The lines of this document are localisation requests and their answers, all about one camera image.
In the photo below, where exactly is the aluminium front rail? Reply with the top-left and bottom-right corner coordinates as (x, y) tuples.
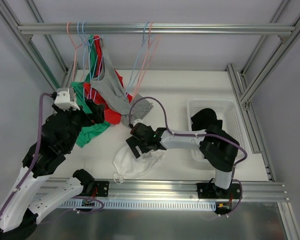
(19, 177), (290, 202)

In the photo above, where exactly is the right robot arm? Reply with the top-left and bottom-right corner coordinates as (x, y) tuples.
(126, 123), (244, 199)

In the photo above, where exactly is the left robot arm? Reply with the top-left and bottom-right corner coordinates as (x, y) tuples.
(0, 99), (105, 240)

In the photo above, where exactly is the black tank top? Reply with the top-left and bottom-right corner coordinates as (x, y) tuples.
(190, 108), (223, 131)

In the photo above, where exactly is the white tank top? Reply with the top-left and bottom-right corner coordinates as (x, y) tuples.
(113, 144), (165, 184)

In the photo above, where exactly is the pink hanger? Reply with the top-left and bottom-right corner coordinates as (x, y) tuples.
(66, 21), (85, 88)
(133, 22), (160, 97)

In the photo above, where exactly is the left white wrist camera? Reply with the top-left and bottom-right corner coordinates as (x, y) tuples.
(54, 87), (80, 111)

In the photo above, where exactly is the aluminium frame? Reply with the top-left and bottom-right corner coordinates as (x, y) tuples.
(0, 0), (300, 121)

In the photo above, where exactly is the blue hanger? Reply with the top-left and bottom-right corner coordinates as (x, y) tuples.
(124, 21), (150, 98)
(77, 21), (90, 49)
(81, 22), (102, 98)

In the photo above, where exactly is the red tank top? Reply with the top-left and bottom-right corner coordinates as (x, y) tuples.
(84, 38), (132, 126)

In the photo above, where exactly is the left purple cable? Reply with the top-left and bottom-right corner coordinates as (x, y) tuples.
(0, 92), (58, 233)

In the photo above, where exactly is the aluminium hanging rail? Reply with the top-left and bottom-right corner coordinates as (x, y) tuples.
(18, 22), (296, 36)

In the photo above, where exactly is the white slotted cable duct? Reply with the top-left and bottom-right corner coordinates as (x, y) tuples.
(60, 199), (216, 212)

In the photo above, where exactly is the green tank top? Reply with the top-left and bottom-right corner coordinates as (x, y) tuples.
(71, 34), (111, 148)

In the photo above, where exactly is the white plastic basket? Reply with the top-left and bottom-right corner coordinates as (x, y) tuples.
(187, 98), (245, 149)

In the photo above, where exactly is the grey tank top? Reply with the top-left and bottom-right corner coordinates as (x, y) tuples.
(90, 40), (153, 126)

